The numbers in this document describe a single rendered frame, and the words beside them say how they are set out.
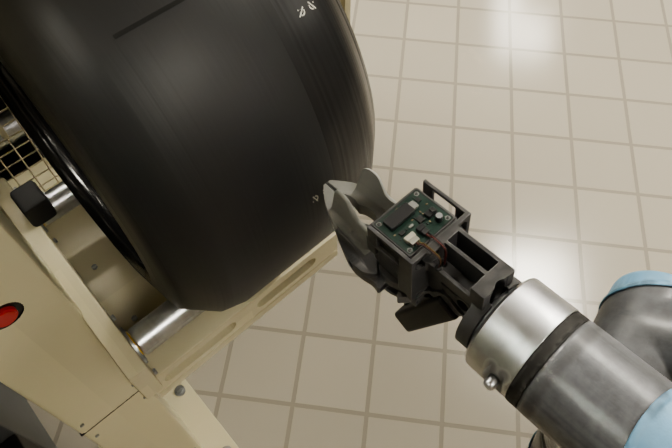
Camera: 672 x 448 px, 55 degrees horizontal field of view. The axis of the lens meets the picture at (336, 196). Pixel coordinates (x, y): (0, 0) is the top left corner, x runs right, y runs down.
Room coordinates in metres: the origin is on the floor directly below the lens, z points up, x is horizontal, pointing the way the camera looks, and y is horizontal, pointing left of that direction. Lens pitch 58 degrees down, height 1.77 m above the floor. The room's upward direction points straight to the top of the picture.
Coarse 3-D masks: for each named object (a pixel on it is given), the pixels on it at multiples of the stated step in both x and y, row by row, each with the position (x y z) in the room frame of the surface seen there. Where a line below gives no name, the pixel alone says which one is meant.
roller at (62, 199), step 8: (64, 184) 0.55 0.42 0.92; (48, 192) 0.53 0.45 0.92; (56, 192) 0.53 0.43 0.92; (64, 192) 0.53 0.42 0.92; (56, 200) 0.52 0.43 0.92; (64, 200) 0.52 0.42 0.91; (72, 200) 0.53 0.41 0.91; (56, 208) 0.51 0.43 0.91; (64, 208) 0.51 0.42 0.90; (72, 208) 0.52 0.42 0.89; (56, 216) 0.50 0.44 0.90; (48, 224) 0.49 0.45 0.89
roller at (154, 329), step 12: (168, 300) 0.36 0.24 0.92; (156, 312) 0.34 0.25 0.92; (168, 312) 0.34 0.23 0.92; (180, 312) 0.34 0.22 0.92; (192, 312) 0.34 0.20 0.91; (144, 324) 0.32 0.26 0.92; (156, 324) 0.32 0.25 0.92; (168, 324) 0.32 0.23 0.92; (180, 324) 0.32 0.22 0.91; (144, 336) 0.30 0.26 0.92; (156, 336) 0.30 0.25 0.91; (168, 336) 0.31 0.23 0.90; (144, 348) 0.29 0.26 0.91
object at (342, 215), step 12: (324, 192) 0.34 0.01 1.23; (336, 192) 0.31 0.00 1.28; (336, 204) 0.31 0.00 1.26; (348, 204) 0.30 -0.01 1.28; (336, 216) 0.31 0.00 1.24; (348, 216) 0.30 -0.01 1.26; (336, 228) 0.30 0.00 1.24; (348, 228) 0.29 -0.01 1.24; (360, 228) 0.28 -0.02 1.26; (360, 240) 0.28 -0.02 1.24
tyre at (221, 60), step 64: (0, 0) 0.41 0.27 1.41; (64, 0) 0.40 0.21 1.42; (128, 0) 0.41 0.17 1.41; (192, 0) 0.42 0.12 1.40; (256, 0) 0.44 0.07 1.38; (320, 0) 0.47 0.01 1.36; (0, 64) 0.60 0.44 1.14; (64, 64) 0.36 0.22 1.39; (128, 64) 0.36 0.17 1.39; (192, 64) 0.37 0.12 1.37; (256, 64) 0.39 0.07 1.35; (320, 64) 0.42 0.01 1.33; (64, 128) 0.33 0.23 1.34; (128, 128) 0.32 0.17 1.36; (192, 128) 0.33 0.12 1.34; (256, 128) 0.35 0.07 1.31; (320, 128) 0.38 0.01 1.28; (128, 192) 0.30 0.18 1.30; (192, 192) 0.30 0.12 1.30; (256, 192) 0.32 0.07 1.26; (128, 256) 0.39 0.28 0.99; (192, 256) 0.27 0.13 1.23; (256, 256) 0.29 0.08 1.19
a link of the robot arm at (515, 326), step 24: (528, 288) 0.20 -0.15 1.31; (504, 312) 0.18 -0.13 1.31; (528, 312) 0.18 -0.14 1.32; (552, 312) 0.18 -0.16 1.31; (480, 336) 0.17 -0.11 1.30; (504, 336) 0.16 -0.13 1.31; (528, 336) 0.16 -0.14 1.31; (480, 360) 0.15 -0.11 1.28; (504, 360) 0.15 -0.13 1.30; (504, 384) 0.14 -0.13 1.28
